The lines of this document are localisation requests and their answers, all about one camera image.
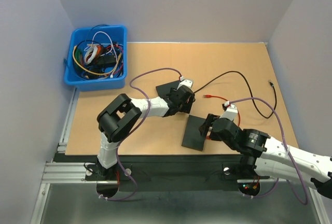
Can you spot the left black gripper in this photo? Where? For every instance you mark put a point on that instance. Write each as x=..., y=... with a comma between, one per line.
x=185, y=108

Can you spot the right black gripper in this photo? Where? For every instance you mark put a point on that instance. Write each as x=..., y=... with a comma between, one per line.
x=204, y=127

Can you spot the black network switch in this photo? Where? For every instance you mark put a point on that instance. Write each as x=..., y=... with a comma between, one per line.
x=195, y=133
x=164, y=89

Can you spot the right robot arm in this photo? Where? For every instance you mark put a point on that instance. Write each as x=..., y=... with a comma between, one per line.
x=266, y=156

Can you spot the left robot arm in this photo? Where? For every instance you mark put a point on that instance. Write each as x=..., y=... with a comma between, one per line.
x=119, y=117

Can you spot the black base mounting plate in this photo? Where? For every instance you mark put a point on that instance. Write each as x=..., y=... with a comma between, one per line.
x=186, y=183

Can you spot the black adapter in bin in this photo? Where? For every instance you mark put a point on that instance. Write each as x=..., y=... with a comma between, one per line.
x=106, y=60

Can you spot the blue plastic bin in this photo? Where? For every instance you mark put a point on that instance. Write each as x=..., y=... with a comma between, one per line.
x=86, y=44

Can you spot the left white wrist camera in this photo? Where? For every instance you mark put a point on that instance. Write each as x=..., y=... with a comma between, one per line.
x=185, y=82

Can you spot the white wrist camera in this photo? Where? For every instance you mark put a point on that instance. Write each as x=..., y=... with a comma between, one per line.
x=230, y=111
x=185, y=82

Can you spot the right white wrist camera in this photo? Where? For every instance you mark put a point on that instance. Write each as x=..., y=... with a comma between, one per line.
x=230, y=111

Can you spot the aluminium frame rail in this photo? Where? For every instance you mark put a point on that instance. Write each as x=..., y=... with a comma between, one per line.
x=64, y=172

